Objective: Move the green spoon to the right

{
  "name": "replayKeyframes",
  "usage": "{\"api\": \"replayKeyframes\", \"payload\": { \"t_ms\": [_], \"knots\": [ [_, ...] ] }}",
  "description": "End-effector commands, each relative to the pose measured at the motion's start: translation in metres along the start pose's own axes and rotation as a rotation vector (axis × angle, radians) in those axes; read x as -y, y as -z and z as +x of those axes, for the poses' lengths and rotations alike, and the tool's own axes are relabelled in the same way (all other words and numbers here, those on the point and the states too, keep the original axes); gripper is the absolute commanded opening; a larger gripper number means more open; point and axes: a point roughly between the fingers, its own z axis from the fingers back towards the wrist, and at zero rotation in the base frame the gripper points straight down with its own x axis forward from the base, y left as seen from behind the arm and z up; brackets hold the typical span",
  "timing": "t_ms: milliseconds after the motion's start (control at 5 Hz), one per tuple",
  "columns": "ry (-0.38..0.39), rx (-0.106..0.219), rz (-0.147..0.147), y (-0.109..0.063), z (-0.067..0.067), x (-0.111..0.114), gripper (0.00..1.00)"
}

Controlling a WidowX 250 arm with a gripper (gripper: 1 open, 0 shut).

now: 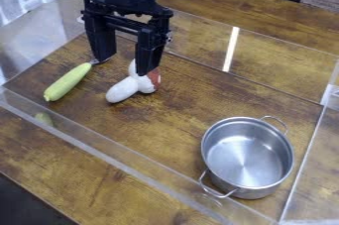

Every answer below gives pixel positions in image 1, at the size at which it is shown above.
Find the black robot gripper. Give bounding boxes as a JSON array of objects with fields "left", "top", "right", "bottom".
[{"left": 83, "top": 0, "right": 174, "bottom": 76}]

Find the plush white red mushroom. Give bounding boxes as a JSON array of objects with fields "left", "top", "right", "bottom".
[{"left": 105, "top": 61, "right": 160, "bottom": 103}]

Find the green handled metal spoon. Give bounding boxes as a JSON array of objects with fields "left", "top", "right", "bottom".
[{"left": 44, "top": 59, "right": 99, "bottom": 102}]

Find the stainless steel pot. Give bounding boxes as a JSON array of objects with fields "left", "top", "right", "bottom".
[{"left": 199, "top": 116, "right": 294, "bottom": 199}]

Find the clear acrylic enclosure wall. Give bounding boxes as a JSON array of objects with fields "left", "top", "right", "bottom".
[{"left": 0, "top": 0, "right": 339, "bottom": 225}]

